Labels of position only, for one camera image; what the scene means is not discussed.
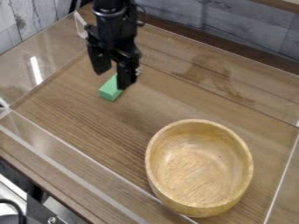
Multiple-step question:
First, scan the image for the green rectangular block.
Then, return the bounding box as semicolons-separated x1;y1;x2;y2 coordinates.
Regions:
97;74;122;102

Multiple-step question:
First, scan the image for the black cable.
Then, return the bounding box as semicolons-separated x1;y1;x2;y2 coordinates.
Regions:
0;199;27;224

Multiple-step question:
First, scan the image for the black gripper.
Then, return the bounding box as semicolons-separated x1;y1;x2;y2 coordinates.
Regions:
85;10;141;90

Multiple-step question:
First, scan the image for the clear acrylic corner bracket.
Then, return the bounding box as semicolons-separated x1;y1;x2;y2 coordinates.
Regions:
73;11;87;39

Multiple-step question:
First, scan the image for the wooden bowl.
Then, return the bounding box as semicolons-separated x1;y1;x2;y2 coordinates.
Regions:
144;119;253;218

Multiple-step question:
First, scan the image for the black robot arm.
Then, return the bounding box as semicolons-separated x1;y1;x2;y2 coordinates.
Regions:
83;0;141;90

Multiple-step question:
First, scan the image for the black metal table frame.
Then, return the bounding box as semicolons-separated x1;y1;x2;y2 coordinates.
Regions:
0;158;70;224

